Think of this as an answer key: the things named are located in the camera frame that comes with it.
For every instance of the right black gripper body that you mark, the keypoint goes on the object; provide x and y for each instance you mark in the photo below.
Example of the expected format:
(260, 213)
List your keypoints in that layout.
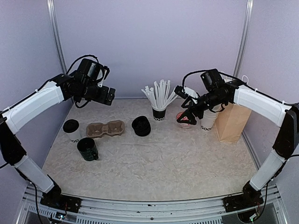
(200, 112)

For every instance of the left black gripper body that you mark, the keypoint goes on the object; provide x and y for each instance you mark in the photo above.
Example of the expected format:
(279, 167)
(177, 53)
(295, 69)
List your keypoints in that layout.
(91, 94)

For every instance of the white paper cup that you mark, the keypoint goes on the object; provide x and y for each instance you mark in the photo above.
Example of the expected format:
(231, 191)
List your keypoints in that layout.
(74, 136)

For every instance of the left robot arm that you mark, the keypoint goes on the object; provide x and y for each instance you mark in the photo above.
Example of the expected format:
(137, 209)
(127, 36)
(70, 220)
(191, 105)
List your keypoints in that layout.
(83, 83)

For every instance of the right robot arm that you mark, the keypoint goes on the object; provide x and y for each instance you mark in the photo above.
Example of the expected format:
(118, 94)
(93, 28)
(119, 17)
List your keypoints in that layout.
(278, 117)

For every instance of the stack of white paper cups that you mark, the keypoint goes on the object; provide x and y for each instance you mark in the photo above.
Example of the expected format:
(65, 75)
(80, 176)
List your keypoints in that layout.
(209, 118)

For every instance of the black cup holding straws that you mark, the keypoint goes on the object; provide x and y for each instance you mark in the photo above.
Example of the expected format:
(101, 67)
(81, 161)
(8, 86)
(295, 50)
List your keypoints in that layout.
(159, 113)

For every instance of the brown paper bag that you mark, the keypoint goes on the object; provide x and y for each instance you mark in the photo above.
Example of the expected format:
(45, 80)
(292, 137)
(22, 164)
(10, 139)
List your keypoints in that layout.
(231, 122)

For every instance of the bundle of wrapped white straws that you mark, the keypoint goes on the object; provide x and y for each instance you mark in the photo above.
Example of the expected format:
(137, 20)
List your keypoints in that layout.
(161, 95)

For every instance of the cardboard cup carrier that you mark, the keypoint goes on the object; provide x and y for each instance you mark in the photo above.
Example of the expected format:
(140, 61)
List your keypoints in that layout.
(111, 128)

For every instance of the stack of black lids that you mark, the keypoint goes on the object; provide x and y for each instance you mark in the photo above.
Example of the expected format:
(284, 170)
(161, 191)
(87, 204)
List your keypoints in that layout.
(141, 126)

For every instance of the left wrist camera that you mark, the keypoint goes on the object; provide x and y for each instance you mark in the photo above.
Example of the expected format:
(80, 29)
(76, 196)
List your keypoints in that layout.
(103, 75)

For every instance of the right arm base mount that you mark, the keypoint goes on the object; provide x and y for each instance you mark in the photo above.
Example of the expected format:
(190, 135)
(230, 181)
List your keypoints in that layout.
(242, 201)

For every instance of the left aluminium post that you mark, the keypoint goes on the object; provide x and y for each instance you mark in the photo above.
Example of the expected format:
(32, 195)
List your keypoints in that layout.
(55, 31)

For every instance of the aluminium post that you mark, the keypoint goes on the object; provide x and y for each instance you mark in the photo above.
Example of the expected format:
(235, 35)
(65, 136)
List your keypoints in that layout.
(55, 31)
(244, 36)

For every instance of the right aluminium post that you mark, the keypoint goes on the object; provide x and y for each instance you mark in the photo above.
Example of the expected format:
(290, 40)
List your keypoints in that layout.
(244, 36)

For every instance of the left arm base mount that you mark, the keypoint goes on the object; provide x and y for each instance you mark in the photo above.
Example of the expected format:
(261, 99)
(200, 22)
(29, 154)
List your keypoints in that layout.
(62, 202)

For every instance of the aluminium front rail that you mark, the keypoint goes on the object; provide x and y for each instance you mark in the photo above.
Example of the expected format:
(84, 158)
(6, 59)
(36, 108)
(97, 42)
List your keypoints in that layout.
(210, 210)

